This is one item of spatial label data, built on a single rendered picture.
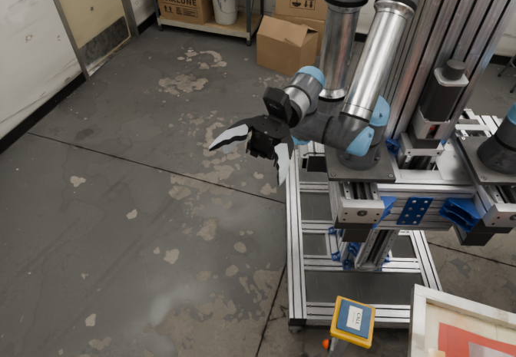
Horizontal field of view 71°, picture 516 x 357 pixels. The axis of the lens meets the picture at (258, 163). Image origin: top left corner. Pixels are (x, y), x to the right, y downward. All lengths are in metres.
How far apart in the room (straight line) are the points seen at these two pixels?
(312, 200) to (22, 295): 1.91
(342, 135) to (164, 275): 1.82
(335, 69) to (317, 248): 1.40
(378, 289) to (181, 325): 1.14
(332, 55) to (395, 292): 1.52
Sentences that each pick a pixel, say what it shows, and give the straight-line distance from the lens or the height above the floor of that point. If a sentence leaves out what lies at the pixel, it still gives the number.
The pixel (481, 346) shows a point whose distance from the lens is 1.43.
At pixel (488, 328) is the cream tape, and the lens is 1.47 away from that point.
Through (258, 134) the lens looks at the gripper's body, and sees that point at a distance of 0.71.
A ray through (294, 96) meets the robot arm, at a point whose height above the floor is 1.69.
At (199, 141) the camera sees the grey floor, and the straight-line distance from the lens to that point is 3.18.
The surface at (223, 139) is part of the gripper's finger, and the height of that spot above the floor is 1.69.
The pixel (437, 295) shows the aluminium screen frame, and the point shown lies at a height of 0.99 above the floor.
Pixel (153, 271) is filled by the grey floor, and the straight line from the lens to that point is 2.50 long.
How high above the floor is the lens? 2.16
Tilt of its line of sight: 47 degrees down
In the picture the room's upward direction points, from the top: straight up
